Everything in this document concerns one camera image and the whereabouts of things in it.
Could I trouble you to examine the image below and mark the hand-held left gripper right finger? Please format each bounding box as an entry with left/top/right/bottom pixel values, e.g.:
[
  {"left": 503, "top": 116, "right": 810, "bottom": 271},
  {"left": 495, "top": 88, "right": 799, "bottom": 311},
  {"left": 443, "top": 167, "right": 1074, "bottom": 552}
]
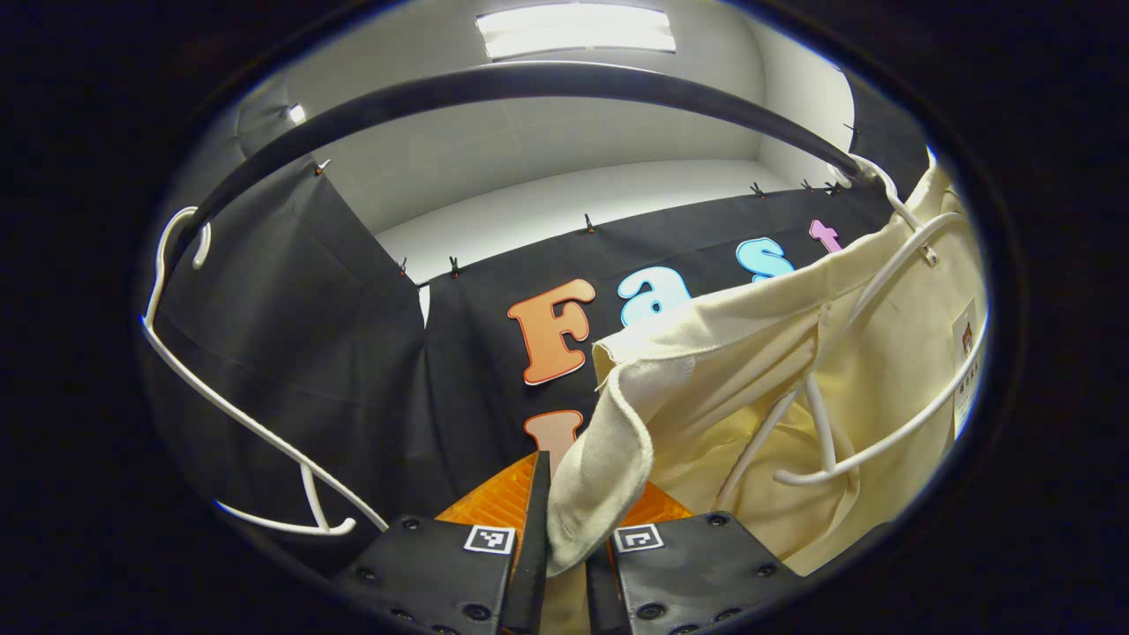
[{"left": 585, "top": 481, "right": 804, "bottom": 635}]

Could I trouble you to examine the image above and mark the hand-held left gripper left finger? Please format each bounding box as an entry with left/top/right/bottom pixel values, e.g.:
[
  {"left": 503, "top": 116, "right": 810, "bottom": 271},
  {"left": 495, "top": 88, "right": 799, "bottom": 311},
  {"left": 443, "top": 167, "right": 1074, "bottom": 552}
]
[{"left": 331, "top": 450, "right": 552, "bottom": 635}]

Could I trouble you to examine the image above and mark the white hanger with crossbar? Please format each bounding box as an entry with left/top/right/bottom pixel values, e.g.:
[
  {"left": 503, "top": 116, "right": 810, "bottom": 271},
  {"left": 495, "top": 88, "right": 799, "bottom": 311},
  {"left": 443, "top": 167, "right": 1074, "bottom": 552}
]
[{"left": 714, "top": 154, "right": 989, "bottom": 512}]

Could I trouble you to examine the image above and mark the cream jacket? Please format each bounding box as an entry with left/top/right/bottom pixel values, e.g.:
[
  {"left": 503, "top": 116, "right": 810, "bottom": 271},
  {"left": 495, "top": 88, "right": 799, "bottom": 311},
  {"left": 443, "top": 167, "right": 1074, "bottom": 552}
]
[{"left": 545, "top": 163, "right": 989, "bottom": 635}]

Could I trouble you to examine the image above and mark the white plastic hanger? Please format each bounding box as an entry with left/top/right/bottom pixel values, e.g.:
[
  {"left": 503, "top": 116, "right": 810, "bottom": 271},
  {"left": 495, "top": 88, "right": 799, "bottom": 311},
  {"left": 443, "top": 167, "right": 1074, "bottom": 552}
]
[{"left": 141, "top": 205, "right": 389, "bottom": 537}]

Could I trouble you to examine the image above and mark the black clothes rack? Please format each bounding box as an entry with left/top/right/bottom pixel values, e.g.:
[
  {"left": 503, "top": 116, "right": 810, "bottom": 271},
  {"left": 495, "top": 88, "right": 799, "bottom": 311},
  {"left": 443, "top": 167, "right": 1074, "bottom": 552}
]
[{"left": 163, "top": 60, "right": 883, "bottom": 274}]

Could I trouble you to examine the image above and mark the black backdrop cloth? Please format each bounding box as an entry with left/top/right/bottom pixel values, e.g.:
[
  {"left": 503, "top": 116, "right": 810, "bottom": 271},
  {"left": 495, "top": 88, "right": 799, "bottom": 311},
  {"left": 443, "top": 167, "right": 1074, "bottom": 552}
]
[{"left": 141, "top": 66, "right": 936, "bottom": 583}]

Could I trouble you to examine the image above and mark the white paper garment tag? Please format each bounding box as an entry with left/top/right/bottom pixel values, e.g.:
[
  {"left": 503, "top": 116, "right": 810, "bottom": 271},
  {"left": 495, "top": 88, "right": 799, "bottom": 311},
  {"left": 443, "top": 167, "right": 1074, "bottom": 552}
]
[{"left": 951, "top": 298, "right": 987, "bottom": 440}]

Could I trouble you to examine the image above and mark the ceiling light panel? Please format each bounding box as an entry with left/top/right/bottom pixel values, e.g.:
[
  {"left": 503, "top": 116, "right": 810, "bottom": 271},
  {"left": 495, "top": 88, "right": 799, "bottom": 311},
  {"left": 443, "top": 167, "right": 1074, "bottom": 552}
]
[{"left": 476, "top": 3, "right": 677, "bottom": 61}]

